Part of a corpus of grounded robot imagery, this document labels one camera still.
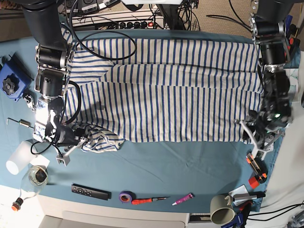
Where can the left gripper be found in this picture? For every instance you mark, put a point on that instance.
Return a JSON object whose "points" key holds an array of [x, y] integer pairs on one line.
{"points": [[262, 129]]}

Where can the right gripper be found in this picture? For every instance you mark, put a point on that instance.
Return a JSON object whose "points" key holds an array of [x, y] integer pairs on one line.
{"points": [[64, 136]]}

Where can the blue white striped T-shirt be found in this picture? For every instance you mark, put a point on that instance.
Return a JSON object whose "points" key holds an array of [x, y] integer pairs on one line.
{"points": [[155, 90]]}

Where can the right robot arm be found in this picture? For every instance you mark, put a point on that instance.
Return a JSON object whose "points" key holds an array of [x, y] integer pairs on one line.
{"points": [[53, 54]]}

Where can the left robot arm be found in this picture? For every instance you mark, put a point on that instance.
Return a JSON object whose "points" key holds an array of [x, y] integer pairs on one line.
{"points": [[268, 28]]}

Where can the white paper card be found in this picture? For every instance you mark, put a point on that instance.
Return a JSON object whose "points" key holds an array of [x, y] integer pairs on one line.
{"points": [[40, 161]]}

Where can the orange black utility knife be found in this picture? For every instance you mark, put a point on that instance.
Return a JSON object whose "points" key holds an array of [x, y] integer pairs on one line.
{"points": [[259, 169]]}

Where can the white plastic cup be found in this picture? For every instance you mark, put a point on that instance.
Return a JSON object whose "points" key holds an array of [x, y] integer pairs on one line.
{"points": [[22, 156]]}

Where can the hex key with brass sleeve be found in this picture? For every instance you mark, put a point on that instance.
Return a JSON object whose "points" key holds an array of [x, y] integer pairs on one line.
{"points": [[20, 122]]}

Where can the clear glass bottle orange cap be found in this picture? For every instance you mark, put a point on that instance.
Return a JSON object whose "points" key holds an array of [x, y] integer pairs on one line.
{"points": [[33, 182]]}

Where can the black remote control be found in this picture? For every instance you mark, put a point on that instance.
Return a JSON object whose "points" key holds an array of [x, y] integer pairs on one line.
{"points": [[90, 192]]}

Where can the white folded paper note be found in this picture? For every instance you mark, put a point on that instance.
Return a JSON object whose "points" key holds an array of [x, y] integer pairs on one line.
{"points": [[242, 191]]}

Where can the black marker pen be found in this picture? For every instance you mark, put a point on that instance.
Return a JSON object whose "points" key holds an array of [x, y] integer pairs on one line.
{"points": [[242, 197]]}

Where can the teal table cloth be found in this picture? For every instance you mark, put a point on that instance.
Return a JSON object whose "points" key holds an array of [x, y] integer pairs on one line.
{"points": [[146, 169]]}

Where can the open leaf print booklet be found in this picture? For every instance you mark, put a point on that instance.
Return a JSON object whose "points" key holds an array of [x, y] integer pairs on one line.
{"points": [[292, 74]]}

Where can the pink tube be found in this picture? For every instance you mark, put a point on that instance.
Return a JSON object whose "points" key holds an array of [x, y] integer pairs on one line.
{"points": [[183, 199]]}

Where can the grey ceramic mug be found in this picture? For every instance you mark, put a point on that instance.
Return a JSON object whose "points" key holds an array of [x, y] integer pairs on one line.
{"points": [[221, 210]]}

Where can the blue block with black knob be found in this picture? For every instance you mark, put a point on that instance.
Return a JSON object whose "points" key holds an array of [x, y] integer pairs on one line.
{"points": [[13, 81]]}

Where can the purple tape roll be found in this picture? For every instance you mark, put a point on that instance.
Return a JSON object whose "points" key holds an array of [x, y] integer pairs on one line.
{"points": [[126, 196]]}

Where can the blue clamp at bottom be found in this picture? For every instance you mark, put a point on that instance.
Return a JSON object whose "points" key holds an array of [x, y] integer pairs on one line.
{"points": [[241, 217]]}

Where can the orange black clamp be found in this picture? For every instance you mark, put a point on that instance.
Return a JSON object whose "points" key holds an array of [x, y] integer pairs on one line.
{"points": [[292, 47]]}

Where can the black power strip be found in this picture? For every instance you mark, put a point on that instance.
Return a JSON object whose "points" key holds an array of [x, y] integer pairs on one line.
{"points": [[131, 25]]}

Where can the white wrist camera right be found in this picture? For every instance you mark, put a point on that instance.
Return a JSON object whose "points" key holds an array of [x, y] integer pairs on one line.
{"points": [[63, 160]]}

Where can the silver carabiner keychain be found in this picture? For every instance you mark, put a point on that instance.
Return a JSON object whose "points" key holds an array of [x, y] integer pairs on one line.
{"points": [[30, 101]]}

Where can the orange handle screwdriver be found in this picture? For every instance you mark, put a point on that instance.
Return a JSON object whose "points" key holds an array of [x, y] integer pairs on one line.
{"points": [[147, 200]]}

